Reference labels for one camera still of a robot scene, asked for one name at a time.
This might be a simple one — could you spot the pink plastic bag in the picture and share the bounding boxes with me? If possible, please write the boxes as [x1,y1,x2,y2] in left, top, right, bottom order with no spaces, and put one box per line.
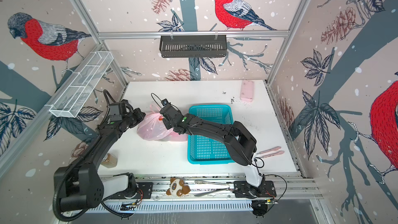
[137,104,188,142]

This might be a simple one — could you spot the teal plastic basket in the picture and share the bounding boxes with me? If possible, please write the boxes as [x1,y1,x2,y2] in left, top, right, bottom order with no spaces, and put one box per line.
[187,105,234,165]

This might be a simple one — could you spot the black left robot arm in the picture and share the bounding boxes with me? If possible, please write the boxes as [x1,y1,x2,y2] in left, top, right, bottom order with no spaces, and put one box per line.
[52,100,146,222]

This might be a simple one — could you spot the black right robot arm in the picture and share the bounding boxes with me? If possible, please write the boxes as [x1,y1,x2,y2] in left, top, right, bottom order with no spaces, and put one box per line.
[160,99,262,187]

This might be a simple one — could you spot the small glass jar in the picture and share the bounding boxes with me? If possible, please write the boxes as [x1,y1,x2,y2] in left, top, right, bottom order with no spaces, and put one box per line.
[101,153,118,169]

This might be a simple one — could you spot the metal tongs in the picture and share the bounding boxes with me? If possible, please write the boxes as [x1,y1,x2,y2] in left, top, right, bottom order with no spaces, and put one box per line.
[194,180,231,198]

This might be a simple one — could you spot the brown white plush toy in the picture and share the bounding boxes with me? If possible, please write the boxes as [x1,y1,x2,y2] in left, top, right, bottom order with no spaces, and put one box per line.
[166,177,191,197]

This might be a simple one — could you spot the pink white tweezers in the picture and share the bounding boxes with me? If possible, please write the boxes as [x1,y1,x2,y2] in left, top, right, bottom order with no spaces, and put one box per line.
[255,146,285,159]

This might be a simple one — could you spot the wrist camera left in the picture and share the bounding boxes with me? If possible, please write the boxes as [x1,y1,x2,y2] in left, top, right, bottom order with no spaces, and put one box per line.
[107,102,122,122]

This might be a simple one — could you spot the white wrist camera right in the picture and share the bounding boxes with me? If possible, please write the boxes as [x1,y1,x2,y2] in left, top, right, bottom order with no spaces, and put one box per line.
[161,99,169,106]

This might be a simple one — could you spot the white wire mesh shelf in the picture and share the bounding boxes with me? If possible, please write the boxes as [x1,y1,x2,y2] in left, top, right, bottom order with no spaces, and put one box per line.
[49,51,114,118]

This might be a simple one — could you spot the black hanging wire basket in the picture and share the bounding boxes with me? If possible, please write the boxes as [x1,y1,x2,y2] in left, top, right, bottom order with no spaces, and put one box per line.
[159,35,228,58]

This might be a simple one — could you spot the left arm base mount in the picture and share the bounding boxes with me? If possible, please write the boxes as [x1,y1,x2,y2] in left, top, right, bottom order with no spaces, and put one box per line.
[111,182,153,200]

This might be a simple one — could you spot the horizontal aluminium frame bar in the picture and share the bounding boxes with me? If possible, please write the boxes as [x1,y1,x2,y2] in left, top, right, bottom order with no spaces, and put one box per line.
[97,30,290,40]

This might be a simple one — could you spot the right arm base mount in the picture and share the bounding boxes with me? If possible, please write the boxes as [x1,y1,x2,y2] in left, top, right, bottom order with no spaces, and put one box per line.
[233,180,277,199]

